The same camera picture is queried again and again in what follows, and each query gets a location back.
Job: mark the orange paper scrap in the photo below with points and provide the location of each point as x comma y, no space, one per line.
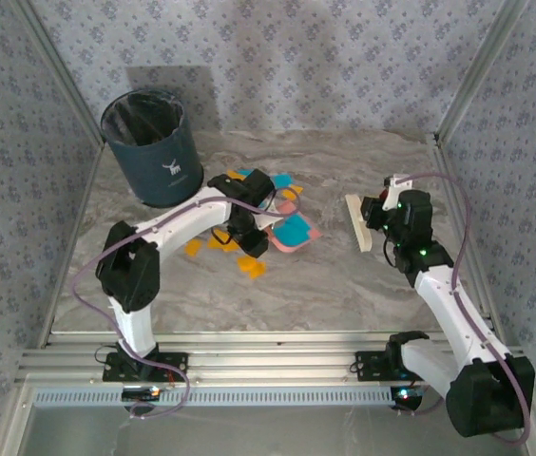
231,247
235,175
257,271
194,247
215,242
247,262
294,190

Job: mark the beige hand brush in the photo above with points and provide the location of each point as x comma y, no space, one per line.
360,228

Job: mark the pink plastic dustpan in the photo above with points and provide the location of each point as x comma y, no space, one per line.
296,247

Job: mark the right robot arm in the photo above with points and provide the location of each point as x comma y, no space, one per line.
458,318

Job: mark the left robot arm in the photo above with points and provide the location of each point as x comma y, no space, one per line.
182,218

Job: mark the dark blue trash bin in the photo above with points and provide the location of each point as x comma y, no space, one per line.
163,161

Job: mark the small controller circuit board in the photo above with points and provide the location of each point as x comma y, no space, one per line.
408,396
139,394

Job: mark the grey metal panel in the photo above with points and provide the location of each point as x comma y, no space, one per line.
268,432

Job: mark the aluminium table side rail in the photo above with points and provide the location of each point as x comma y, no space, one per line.
85,199
445,161

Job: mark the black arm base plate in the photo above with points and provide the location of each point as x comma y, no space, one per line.
368,368
109,373

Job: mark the aluminium mounting rail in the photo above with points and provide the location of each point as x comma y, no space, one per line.
268,361

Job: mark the aluminium frame post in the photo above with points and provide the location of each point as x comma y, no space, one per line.
50,47
492,47

